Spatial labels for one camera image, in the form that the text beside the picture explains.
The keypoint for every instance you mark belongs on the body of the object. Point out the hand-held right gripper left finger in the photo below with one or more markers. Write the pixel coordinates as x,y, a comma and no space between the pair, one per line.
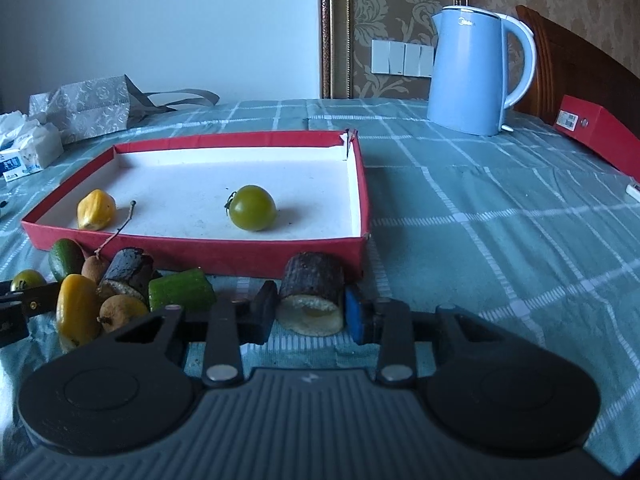
262,314

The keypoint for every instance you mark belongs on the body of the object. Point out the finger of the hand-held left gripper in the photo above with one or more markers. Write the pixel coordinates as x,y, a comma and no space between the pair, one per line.
35,300

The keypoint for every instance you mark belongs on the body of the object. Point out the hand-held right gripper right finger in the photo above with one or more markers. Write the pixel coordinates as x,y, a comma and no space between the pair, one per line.
354,318

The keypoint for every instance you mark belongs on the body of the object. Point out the large yellow jackfruit piece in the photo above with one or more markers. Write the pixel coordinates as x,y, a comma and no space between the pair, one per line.
77,312

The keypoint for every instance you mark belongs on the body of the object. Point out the dark green oval fruit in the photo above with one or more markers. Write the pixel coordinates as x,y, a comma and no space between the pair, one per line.
65,259

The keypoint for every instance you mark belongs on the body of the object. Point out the red cardboard box tray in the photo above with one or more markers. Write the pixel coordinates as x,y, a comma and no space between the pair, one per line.
200,190

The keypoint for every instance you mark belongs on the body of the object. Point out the small green tomato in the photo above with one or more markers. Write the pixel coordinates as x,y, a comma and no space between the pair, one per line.
26,280

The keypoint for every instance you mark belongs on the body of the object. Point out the brown longan with twig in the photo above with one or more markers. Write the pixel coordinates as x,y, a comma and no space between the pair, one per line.
94,270

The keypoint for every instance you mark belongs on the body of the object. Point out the green cucumber chunk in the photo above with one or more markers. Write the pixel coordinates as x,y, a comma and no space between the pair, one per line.
182,290

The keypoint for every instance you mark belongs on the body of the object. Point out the large green tomato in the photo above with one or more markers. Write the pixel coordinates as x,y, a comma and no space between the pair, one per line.
252,208

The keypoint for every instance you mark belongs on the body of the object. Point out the small yellow jackfruit piece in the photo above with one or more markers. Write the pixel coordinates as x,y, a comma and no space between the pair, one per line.
96,210

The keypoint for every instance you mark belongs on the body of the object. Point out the white tissue pack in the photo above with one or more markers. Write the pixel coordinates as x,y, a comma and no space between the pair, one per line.
30,145

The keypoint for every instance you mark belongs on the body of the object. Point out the teal checkered tablecloth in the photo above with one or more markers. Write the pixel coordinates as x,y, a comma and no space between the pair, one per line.
475,210

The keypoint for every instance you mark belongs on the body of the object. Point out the grey patterned gift bag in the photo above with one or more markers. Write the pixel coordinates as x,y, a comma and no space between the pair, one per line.
85,107

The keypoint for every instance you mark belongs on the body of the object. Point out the light blue electric kettle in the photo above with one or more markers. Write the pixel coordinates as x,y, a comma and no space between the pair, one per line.
465,75

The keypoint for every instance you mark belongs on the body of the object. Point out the small white object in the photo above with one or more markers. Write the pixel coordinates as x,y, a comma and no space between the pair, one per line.
634,193

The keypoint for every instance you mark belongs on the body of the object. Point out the red flat box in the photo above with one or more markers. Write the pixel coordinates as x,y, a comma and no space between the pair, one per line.
605,135

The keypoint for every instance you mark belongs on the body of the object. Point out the brown wooden chair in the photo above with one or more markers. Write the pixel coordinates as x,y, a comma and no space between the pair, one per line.
565,60

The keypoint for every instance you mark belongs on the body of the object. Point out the white wall switch panel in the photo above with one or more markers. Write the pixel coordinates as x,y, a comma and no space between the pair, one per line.
402,58

